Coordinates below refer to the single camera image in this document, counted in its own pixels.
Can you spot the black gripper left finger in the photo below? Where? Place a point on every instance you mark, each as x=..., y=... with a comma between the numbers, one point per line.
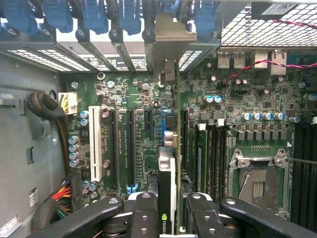
x=144, y=215

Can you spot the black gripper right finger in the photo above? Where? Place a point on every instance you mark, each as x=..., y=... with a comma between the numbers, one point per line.
x=208, y=218

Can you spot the black RAM slot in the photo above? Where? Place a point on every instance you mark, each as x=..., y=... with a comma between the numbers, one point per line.
x=297, y=173
x=306, y=173
x=217, y=161
x=210, y=161
x=314, y=173
x=224, y=161

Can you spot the CPU socket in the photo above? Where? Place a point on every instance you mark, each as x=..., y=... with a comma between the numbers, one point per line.
x=257, y=188

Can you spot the white expansion slot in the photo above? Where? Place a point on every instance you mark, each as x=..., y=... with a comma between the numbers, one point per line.
x=95, y=143

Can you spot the blue expansion slot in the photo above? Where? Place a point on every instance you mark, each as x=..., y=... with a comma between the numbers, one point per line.
x=163, y=124

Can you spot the short black expansion slot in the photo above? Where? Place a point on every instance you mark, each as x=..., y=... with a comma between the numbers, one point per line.
x=148, y=121

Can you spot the thin locking lever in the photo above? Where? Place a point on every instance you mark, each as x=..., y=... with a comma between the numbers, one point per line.
x=302, y=161

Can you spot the green motherboard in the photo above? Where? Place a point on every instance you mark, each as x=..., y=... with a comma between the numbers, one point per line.
x=138, y=99

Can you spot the white power connector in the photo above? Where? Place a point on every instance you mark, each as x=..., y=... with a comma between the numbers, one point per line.
x=71, y=101

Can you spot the grey power supply unit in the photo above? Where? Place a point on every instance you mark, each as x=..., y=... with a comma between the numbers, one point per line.
x=15, y=148

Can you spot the silver rear port block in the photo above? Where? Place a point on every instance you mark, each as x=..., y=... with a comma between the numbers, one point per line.
x=261, y=57
x=225, y=60
x=278, y=56
x=239, y=60

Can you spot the open black PC case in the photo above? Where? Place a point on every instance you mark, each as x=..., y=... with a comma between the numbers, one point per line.
x=24, y=45

